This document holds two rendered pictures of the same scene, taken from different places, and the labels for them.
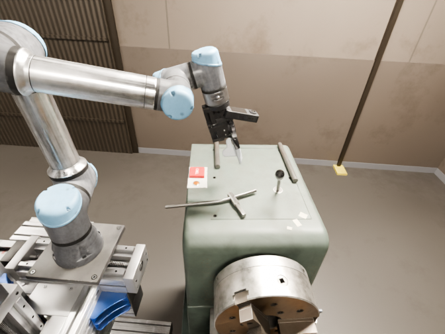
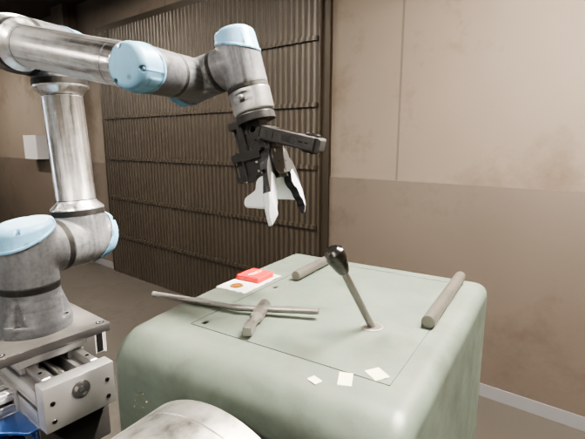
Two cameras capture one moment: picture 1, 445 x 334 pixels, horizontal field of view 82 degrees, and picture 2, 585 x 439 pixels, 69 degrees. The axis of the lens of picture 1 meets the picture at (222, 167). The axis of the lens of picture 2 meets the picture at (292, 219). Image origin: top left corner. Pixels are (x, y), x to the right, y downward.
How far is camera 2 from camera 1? 0.63 m
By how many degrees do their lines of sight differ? 42
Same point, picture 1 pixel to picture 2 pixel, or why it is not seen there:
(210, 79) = (229, 67)
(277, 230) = (284, 374)
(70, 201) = (28, 226)
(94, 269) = (12, 348)
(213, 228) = (178, 334)
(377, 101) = not seen: outside the picture
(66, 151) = (71, 178)
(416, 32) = not seen: outside the picture
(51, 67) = (30, 30)
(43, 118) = (56, 126)
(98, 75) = (65, 35)
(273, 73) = not seen: outside the picture
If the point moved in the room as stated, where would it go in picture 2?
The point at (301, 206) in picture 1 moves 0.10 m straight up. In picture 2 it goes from (393, 361) to (397, 292)
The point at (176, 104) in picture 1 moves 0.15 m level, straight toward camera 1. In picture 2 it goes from (122, 60) to (25, 38)
